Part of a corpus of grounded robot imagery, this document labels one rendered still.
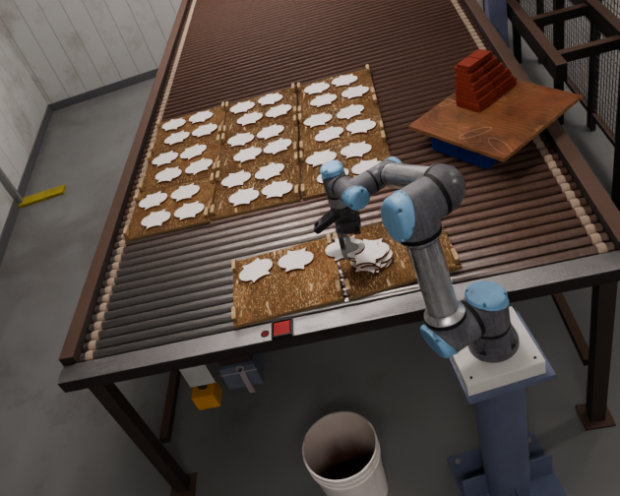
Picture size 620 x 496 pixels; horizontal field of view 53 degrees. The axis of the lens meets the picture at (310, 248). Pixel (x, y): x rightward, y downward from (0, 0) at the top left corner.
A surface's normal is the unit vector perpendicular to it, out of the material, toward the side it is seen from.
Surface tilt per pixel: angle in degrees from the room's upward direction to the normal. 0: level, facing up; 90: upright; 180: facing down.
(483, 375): 2
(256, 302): 0
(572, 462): 0
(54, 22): 90
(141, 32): 90
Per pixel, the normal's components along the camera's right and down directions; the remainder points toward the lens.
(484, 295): -0.17, -0.79
